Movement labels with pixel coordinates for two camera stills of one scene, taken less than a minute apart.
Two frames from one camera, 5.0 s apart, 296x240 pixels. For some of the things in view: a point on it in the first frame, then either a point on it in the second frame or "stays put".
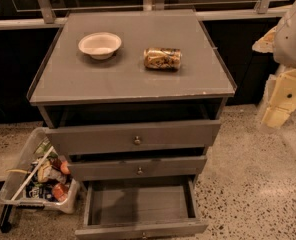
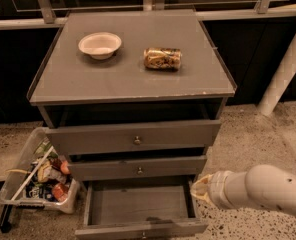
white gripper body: (293, 42) → (217, 189)
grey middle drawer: (159, 167) stays put
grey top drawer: (133, 137) stays put
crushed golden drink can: (162, 58) stays put
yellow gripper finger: (266, 43) → (203, 182)
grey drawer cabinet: (133, 95) stays put
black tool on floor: (3, 224) stays put
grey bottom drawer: (142, 208) stays put
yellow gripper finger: (275, 117) → (200, 190)
